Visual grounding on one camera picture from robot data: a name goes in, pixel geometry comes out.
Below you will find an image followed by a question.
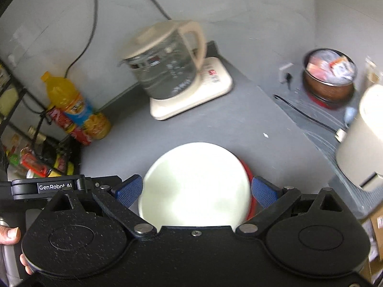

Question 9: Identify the red rimmed bowl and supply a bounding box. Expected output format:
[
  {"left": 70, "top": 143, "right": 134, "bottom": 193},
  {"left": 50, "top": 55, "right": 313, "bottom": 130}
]
[{"left": 237, "top": 157, "right": 259, "bottom": 221}]

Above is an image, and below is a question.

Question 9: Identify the large white bowl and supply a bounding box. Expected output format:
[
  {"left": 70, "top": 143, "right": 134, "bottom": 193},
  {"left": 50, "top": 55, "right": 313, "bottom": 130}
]
[{"left": 138, "top": 142, "right": 252, "bottom": 229}]

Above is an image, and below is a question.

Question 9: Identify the person's hand on handle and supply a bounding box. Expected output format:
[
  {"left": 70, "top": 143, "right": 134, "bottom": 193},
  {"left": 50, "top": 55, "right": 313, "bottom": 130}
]
[{"left": 0, "top": 226, "right": 34, "bottom": 276}]

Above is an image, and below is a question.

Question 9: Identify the lower red soda can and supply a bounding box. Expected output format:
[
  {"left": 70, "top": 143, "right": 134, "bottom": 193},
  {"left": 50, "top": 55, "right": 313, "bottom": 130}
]
[{"left": 69, "top": 125, "right": 92, "bottom": 146}]

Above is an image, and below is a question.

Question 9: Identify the red soda can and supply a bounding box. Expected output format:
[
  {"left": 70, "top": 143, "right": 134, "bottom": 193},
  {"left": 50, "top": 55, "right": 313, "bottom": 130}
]
[
  {"left": 69, "top": 125, "right": 92, "bottom": 146},
  {"left": 47, "top": 106, "right": 73, "bottom": 132}
]

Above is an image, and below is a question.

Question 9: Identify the white air fryer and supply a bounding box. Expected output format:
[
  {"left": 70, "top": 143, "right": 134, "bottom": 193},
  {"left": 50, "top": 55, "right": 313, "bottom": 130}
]
[{"left": 336, "top": 84, "right": 382, "bottom": 192}]

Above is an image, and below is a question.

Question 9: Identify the cardboard box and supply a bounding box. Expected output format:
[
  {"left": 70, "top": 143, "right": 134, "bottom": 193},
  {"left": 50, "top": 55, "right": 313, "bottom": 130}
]
[{"left": 360, "top": 208, "right": 383, "bottom": 286}]

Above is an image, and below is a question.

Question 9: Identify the upper red soda can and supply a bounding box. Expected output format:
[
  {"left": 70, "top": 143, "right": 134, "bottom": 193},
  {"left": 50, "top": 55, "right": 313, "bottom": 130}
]
[{"left": 47, "top": 106, "right": 73, "bottom": 132}]

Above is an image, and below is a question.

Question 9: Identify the red pot base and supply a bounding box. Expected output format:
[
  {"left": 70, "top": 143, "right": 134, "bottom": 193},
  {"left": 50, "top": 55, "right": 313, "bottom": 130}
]
[{"left": 305, "top": 89, "right": 352, "bottom": 110}]

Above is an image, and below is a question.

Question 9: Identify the brown inner cooker pot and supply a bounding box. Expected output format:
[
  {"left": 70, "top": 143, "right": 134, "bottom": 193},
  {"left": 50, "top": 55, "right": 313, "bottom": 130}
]
[{"left": 303, "top": 48, "right": 358, "bottom": 102}]

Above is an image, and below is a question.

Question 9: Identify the orange juice bottle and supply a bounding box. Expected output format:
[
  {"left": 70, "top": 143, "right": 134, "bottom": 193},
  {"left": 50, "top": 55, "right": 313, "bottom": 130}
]
[{"left": 41, "top": 71, "right": 111, "bottom": 140}]

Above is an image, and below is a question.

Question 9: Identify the plastic bag of packets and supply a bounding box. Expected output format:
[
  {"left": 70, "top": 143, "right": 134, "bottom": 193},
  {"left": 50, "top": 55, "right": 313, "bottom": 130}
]
[{"left": 306, "top": 49, "right": 356, "bottom": 86}]

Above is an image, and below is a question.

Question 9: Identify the glass electric kettle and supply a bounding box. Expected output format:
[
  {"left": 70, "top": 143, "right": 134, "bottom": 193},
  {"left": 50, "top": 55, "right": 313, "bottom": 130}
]
[{"left": 121, "top": 20, "right": 207, "bottom": 100}]

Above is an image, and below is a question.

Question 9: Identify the black GenRobot handle clamp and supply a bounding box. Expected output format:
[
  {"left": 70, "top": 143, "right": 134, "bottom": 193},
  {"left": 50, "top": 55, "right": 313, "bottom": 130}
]
[{"left": 1, "top": 174, "right": 122, "bottom": 201}]

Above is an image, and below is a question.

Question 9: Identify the black power cable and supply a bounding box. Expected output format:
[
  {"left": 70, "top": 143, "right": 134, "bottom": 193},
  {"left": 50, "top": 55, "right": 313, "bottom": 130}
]
[{"left": 273, "top": 94, "right": 340, "bottom": 134}]

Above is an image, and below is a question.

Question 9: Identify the black wire rack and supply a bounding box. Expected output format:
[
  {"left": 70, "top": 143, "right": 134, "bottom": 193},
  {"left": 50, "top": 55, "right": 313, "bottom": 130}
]
[{"left": 1, "top": 63, "right": 82, "bottom": 175}]

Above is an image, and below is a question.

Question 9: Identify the white wall socket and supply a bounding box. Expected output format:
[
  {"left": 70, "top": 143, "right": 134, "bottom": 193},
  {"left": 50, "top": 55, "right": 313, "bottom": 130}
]
[{"left": 278, "top": 62, "right": 294, "bottom": 84}]

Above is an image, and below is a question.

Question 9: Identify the black kettle cable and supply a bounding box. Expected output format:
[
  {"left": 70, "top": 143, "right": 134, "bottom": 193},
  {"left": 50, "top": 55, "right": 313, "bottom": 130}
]
[{"left": 63, "top": 0, "right": 173, "bottom": 78}]

